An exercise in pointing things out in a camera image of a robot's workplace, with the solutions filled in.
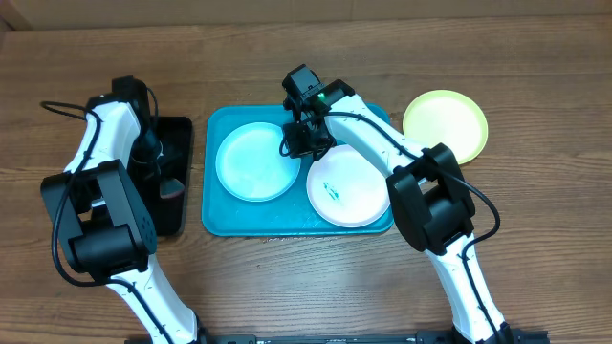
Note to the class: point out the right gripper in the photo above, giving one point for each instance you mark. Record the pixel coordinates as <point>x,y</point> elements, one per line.
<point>294,136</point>

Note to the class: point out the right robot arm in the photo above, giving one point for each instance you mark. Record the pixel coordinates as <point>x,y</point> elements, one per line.
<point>430,200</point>

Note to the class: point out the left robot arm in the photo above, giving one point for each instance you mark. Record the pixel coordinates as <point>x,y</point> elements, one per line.
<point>124,188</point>

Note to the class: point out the teal plastic tray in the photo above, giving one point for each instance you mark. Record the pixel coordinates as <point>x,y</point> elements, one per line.
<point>288,215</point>

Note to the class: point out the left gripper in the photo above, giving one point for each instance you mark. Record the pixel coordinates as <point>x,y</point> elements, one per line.
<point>151,170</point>

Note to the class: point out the orange sponge with dark scourer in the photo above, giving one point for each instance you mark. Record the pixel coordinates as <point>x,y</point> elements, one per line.
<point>170,188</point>

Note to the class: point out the yellow-green plate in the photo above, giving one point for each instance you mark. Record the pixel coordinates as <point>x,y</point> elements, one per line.
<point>448,117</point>

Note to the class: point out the light blue plate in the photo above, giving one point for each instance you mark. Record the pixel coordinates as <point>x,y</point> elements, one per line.
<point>249,164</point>

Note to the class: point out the black plastic tray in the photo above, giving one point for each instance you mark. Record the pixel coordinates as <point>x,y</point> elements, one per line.
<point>169,215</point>

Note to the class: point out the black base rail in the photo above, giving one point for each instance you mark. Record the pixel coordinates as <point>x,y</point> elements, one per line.
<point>421,337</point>

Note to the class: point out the white plate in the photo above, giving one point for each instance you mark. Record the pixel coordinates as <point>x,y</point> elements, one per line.
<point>345,189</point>

